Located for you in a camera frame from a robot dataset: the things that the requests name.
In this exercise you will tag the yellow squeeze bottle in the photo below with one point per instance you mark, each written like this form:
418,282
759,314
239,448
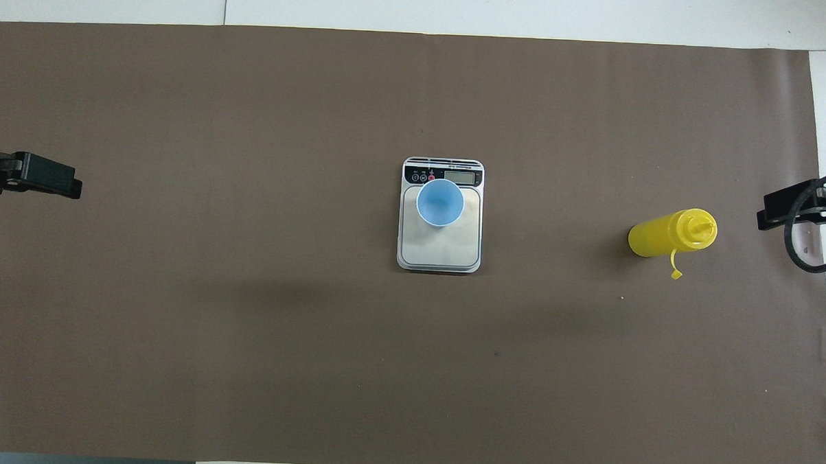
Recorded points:
660,237

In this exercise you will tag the light blue plastic cup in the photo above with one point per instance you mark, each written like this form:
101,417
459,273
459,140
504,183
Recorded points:
440,204

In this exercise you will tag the silver digital kitchen scale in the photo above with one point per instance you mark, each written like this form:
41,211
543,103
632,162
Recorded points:
440,250

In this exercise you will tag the brown paper table mat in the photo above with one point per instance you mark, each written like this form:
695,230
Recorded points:
245,322

